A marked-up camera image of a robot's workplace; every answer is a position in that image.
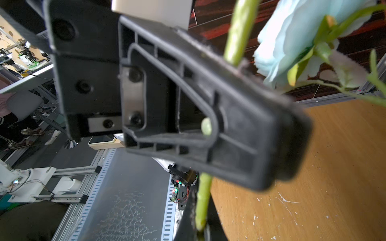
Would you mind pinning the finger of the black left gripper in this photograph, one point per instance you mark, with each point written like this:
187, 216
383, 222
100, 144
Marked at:
183, 102

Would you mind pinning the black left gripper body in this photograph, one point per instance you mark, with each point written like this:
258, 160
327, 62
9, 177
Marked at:
83, 36

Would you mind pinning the small blue flower sprig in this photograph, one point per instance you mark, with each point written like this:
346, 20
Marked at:
296, 40

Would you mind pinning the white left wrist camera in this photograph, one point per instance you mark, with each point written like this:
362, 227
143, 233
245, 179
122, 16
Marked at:
173, 13

